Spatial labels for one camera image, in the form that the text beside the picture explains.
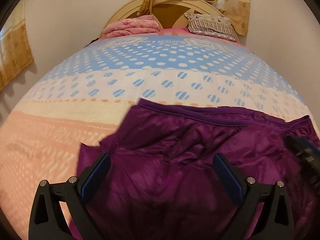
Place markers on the round wooden headboard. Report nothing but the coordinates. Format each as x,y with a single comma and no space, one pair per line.
168,15

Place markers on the polka dot bed cover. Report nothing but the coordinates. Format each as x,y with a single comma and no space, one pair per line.
84,99

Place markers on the purple puffer jacket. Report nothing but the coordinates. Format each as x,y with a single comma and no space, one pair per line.
161,184

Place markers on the folded pink quilt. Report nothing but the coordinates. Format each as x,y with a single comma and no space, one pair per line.
131,26

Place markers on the striped grey pillow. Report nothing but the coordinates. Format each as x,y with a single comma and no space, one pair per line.
213,26

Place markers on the beige curtain on side window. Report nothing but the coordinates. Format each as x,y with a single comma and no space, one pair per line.
16,53

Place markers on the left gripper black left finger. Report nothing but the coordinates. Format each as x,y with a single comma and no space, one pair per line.
47,220

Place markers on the pink bed sheet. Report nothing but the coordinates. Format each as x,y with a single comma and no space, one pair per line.
184,32

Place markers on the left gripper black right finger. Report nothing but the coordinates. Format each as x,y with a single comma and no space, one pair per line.
275,220

